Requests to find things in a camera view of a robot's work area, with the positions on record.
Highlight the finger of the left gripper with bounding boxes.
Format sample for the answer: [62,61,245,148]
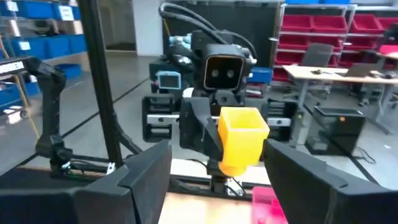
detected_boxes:
[178,96,224,162]

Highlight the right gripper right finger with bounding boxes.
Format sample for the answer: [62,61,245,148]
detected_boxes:
[262,138,398,224]

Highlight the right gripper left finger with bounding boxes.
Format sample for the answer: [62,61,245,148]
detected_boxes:
[0,139,174,224]

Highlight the yellow single-stud building block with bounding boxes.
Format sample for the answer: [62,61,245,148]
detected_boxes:
[216,106,271,177]

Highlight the small teal-framed screen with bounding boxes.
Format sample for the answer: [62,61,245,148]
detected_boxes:
[155,70,182,91]

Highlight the black equipment cart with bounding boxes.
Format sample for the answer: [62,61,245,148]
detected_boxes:
[148,57,187,94]

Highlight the pink translucent bin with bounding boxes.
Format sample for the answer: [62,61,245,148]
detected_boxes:
[251,185,289,224]

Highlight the black equipment box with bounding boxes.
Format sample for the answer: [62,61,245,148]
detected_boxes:
[305,106,368,157]

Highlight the metal utility cart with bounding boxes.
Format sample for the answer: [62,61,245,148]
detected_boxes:
[0,79,32,121]

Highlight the wooden work table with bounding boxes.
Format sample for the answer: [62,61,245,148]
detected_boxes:
[282,63,398,135]

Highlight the grey laptop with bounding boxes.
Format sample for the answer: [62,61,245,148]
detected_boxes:
[336,62,379,78]

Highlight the red tray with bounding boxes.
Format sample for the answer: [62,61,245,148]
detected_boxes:
[378,44,398,56]

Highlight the metal shelf rack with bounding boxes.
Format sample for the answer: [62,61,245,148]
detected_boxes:
[269,2,398,85]

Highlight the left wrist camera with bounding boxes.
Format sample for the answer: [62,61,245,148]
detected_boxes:
[203,44,249,91]

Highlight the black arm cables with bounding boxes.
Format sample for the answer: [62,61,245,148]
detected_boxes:
[158,2,259,60]

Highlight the black partition wall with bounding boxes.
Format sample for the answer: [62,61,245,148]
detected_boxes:
[161,0,280,68]

